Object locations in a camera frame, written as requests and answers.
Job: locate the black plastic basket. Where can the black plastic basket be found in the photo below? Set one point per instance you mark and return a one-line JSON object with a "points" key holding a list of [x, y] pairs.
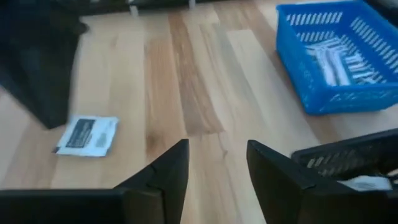
{"points": [[342, 152]]}

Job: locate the blue plastic basket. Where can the blue plastic basket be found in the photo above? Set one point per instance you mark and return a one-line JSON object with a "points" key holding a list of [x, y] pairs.
{"points": [[311, 93]]}

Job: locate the white packet black print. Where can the white packet black print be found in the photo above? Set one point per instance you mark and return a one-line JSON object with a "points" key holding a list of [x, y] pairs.
{"points": [[87, 137], [363, 183]]}

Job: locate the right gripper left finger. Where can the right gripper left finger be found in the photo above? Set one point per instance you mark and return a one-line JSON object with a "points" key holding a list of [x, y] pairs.
{"points": [[168, 177]]}

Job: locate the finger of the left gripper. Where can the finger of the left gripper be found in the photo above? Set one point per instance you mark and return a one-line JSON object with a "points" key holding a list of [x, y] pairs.
{"points": [[46, 77]]}

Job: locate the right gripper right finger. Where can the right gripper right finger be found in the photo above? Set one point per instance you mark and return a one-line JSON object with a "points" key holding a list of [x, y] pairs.
{"points": [[273, 177]]}

